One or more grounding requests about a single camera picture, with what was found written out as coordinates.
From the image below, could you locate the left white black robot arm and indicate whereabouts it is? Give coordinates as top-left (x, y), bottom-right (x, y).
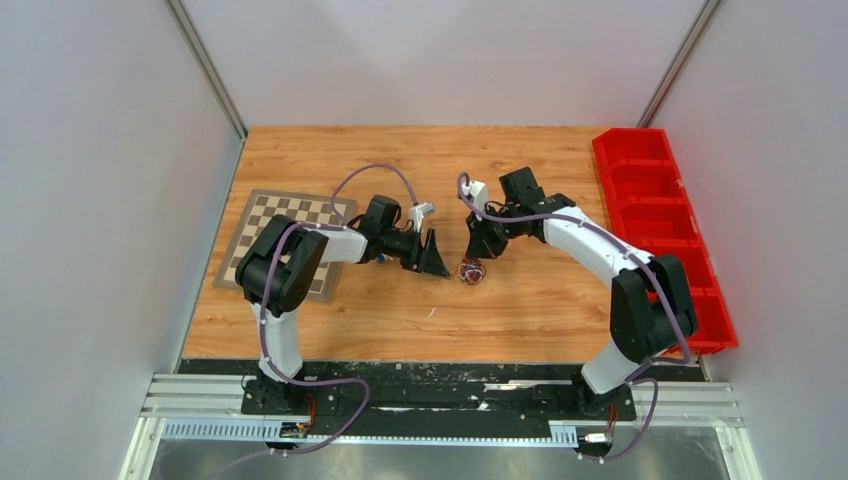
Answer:
top-left (235, 195), bottom-right (450, 414)

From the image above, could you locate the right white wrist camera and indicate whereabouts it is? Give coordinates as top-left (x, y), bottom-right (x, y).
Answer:
top-left (459, 179), bottom-right (489, 212)

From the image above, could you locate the left corner aluminium post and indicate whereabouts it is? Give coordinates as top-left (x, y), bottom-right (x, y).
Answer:
top-left (163, 0), bottom-right (248, 144)

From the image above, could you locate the coloured wire bundle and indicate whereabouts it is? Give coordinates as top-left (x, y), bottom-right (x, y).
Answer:
top-left (457, 259), bottom-right (490, 287)

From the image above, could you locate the corner aluminium post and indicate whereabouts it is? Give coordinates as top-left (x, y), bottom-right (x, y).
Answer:
top-left (636, 0), bottom-right (724, 128)
top-left (163, 0), bottom-right (248, 144)

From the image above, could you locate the folding wooden chessboard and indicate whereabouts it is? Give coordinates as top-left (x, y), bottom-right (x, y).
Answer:
top-left (211, 188), bottom-right (359, 305)

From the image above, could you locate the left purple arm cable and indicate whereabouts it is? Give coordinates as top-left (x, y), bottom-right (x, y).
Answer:
top-left (254, 162), bottom-right (422, 458)

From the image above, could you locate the red plastic bin row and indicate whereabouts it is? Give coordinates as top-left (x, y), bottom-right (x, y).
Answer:
top-left (592, 128), bottom-right (739, 355)

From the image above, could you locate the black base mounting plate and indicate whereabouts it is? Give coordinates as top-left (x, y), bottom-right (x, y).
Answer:
top-left (178, 358), bottom-right (707, 440)

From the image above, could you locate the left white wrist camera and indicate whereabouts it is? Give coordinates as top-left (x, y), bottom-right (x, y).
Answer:
top-left (408, 202), bottom-right (435, 232)

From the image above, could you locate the right corner aluminium post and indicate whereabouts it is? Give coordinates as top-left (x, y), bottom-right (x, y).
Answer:
top-left (636, 0), bottom-right (724, 128)

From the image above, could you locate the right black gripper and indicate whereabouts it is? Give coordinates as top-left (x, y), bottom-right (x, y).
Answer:
top-left (466, 203), bottom-right (521, 260)

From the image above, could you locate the aluminium frame rail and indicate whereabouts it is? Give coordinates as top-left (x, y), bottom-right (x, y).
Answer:
top-left (120, 374), bottom-right (761, 479)

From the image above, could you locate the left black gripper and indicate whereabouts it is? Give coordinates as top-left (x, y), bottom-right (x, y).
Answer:
top-left (381, 227), bottom-right (452, 280)

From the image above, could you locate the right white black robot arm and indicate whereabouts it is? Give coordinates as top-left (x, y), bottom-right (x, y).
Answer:
top-left (457, 167), bottom-right (699, 418)

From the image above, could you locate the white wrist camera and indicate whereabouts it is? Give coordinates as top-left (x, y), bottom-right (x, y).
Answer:
top-left (408, 202), bottom-right (435, 232)
top-left (459, 179), bottom-right (489, 212)

